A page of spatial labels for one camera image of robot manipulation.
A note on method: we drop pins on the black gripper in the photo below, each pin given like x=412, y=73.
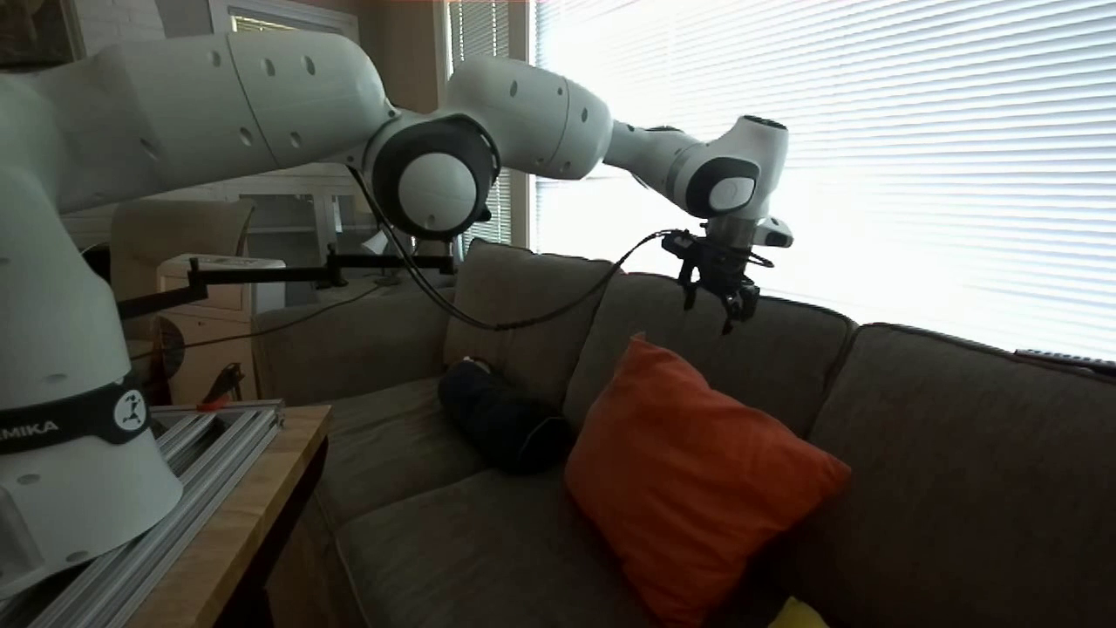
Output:
x=720, y=258

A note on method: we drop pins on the orange pillow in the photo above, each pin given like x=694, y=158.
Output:
x=699, y=476

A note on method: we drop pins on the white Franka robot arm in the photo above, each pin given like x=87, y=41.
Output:
x=176, y=117

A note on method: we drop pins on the yellow pillow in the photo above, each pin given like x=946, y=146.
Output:
x=801, y=610

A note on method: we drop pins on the white window blinds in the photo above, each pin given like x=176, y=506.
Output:
x=928, y=151

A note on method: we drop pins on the grey fabric couch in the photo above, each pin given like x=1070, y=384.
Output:
x=964, y=489

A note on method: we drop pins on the white framed window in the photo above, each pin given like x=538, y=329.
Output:
x=289, y=17

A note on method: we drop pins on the wooden table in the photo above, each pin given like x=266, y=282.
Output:
x=245, y=524

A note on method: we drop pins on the brown cardboard box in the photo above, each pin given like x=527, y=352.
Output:
x=176, y=231

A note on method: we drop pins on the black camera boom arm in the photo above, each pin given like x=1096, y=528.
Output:
x=266, y=277

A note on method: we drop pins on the aluminium mounting frame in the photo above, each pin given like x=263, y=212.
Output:
x=176, y=501

